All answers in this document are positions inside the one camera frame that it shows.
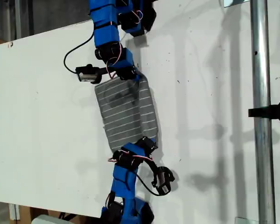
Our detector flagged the grey striped towel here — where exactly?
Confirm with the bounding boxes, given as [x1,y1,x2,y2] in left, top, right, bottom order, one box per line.
[94,76,160,154]

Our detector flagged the white plastic container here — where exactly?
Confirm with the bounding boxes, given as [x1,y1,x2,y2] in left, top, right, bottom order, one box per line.
[31,214,68,224]

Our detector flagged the brown cardboard box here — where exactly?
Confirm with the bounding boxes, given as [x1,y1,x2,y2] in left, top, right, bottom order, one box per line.
[16,204,68,224]

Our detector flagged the black camera stalk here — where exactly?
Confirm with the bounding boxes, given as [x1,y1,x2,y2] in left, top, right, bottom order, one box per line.
[97,67,119,77]
[148,160,164,178]

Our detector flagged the black camera cable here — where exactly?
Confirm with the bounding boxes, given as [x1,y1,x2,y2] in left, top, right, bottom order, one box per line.
[63,30,95,73]
[135,174,161,196]

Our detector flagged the steel post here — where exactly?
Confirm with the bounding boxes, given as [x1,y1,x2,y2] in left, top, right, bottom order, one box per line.
[249,0,277,224]

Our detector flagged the black post clamp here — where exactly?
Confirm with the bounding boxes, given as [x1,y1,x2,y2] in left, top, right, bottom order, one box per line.
[248,99,280,123]

